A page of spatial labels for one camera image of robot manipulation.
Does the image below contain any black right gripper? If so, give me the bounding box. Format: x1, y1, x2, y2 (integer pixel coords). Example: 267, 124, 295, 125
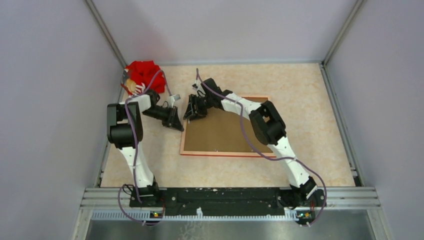
183, 95, 213, 123

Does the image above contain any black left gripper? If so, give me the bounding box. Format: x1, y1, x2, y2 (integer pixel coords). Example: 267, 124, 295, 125
142, 105, 184, 131

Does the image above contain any red wooden picture frame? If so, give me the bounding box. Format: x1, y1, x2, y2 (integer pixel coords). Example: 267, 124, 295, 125
179, 96, 277, 159

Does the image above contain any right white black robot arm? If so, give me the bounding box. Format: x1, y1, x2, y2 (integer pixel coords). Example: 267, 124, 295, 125
183, 77, 318, 206

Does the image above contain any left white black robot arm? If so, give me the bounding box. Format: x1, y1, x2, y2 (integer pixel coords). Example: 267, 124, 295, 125
106, 90, 184, 207

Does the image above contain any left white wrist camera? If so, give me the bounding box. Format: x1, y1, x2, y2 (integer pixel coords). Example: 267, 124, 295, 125
167, 94, 181, 108

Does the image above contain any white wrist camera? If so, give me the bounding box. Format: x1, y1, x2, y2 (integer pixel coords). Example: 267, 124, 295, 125
167, 94, 181, 108
191, 83, 203, 93

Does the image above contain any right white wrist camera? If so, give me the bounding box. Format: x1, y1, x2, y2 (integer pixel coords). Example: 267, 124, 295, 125
191, 83, 203, 93

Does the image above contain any white slotted cable duct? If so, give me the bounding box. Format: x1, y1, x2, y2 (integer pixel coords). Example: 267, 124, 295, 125
91, 207, 299, 222

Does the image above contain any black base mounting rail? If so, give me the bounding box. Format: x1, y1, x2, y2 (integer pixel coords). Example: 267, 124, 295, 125
129, 187, 324, 217

